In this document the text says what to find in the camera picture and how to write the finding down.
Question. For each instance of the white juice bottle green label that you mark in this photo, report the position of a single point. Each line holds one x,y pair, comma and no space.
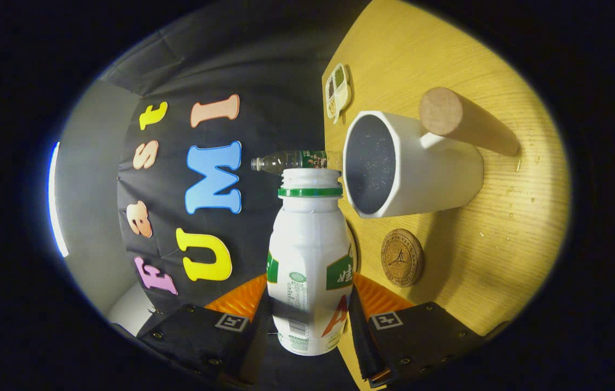
307,244

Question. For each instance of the wooden table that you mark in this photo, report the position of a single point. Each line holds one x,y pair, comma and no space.
502,244

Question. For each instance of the black backdrop cloth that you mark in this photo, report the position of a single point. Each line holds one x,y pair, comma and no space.
188,70

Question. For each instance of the clear plastic water bottle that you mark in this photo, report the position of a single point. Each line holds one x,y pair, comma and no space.
285,161

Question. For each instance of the round cork coaster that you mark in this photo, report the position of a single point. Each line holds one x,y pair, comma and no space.
402,258

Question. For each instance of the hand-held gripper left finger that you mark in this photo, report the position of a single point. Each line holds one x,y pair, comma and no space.
193,336

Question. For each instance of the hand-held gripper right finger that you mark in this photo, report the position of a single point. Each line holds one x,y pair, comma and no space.
421,336

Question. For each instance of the white divided dish with beans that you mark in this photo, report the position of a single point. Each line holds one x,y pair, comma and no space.
340,92

